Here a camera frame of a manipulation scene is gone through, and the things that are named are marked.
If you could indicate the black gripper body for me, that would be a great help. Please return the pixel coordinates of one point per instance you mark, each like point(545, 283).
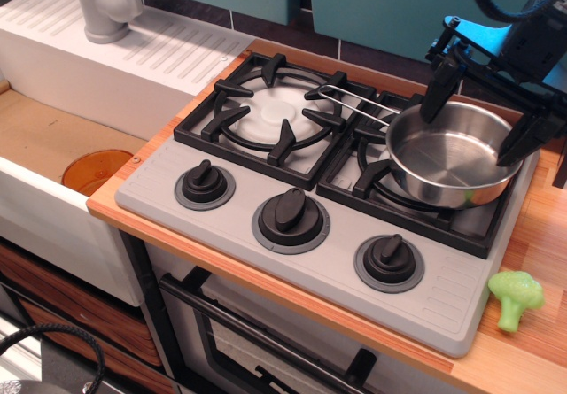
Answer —
point(520, 63)

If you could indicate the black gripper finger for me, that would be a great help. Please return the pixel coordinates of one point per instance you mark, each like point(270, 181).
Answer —
point(531, 133)
point(442, 85)

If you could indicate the black burner grate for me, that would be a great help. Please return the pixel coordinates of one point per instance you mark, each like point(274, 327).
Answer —
point(276, 118)
point(360, 177)

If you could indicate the black right burner grate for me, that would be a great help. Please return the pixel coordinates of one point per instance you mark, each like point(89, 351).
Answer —
point(360, 177)

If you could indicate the green toy cauliflower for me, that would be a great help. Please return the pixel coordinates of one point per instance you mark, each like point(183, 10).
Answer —
point(516, 291)

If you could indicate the wooden drawer fronts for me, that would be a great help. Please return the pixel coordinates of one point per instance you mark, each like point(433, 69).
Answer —
point(46, 294)

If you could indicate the black left stove knob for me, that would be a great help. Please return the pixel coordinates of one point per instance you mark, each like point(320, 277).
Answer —
point(204, 187)

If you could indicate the grey toy faucet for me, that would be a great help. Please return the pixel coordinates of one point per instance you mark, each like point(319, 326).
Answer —
point(106, 21)

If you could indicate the oven door with black handle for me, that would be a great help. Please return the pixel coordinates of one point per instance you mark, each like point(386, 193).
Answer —
point(253, 345)

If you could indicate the black stove knob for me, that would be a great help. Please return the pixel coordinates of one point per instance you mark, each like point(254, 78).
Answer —
point(389, 264)
point(204, 187)
point(291, 223)

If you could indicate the black left burner grate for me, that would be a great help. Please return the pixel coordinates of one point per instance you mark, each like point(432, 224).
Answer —
point(276, 118)

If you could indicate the white toy sink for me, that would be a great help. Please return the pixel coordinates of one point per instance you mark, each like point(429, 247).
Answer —
point(63, 96)

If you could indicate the steel pan with wire handle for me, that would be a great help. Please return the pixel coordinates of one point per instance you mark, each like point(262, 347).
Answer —
point(451, 162)

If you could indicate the grey toy stove top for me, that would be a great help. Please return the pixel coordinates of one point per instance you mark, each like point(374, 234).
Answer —
point(443, 311)

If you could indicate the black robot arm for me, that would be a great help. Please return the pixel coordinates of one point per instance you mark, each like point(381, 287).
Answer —
point(520, 62)

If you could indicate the orange plastic plate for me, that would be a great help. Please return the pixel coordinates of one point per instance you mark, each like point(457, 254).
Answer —
point(91, 171)

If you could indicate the black right stove knob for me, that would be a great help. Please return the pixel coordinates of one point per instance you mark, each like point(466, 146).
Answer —
point(389, 264)

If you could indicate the black middle stove knob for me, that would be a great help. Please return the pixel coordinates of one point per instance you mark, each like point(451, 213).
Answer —
point(291, 223)

